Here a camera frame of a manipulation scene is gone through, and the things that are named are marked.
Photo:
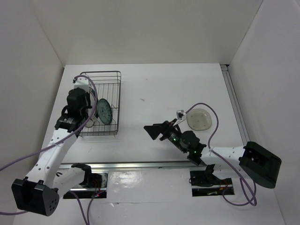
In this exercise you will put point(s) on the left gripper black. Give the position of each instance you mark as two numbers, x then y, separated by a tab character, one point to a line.
87	96

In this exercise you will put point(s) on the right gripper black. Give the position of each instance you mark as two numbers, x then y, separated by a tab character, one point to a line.
165	128

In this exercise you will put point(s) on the orange sunburst plate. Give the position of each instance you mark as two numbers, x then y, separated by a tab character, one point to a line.
91	122

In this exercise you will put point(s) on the blue floral small plate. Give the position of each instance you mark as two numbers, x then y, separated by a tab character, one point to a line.
105	112

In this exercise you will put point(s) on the green red rimmed plate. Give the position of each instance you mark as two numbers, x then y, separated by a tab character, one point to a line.
92	93

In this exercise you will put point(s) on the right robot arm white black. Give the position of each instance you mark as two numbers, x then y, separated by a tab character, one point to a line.
251	161

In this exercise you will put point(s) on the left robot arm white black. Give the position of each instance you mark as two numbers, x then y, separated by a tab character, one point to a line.
41	189

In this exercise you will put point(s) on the clear glass square plate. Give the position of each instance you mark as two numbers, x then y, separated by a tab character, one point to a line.
199	120

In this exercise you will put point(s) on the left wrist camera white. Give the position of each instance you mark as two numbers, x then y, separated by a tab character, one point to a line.
82	83

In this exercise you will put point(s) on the grey wire dish rack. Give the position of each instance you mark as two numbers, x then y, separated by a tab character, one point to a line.
107	86

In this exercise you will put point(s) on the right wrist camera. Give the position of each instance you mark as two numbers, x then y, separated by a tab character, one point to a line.
181	117

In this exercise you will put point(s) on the aluminium front rail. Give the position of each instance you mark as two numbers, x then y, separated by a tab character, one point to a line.
140	165

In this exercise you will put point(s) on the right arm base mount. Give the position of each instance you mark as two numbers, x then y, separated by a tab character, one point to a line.
204	185

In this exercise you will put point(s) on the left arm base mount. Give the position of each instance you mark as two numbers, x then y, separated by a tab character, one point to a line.
96	188

